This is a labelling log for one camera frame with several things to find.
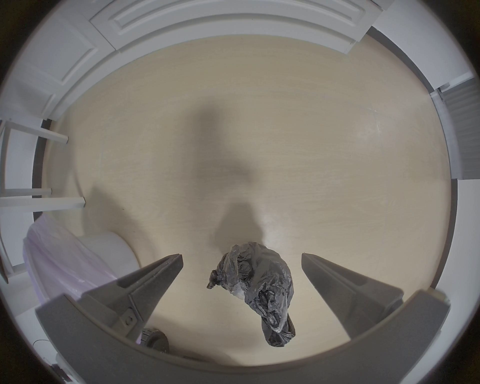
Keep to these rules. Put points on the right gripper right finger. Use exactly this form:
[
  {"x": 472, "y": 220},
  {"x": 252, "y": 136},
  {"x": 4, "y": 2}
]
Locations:
[{"x": 337, "y": 296}]

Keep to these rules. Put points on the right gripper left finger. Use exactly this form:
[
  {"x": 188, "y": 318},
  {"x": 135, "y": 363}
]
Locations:
[{"x": 146, "y": 300}]

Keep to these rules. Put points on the purple plastic bag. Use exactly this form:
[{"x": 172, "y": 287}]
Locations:
[{"x": 56, "y": 258}]

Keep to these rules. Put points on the white trash bin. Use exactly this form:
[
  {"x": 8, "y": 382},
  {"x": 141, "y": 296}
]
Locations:
[{"x": 112, "y": 251}]

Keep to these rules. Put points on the crumpled black plastic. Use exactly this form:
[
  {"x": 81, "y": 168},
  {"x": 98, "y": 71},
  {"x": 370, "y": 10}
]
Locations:
[{"x": 258, "y": 277}]

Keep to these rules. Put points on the white chair dark grey seat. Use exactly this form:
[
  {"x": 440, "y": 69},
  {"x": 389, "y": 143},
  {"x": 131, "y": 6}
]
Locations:
[{"x": 56, "y": 203}]

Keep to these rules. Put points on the grey curtain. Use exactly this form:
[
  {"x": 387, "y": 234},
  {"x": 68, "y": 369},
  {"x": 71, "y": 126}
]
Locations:
[{"x": 467, "y": 131}]

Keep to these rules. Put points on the white wardrobe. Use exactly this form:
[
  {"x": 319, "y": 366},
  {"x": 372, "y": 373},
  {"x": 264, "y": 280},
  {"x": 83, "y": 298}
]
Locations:
[{"x": 225, "y": 22}]

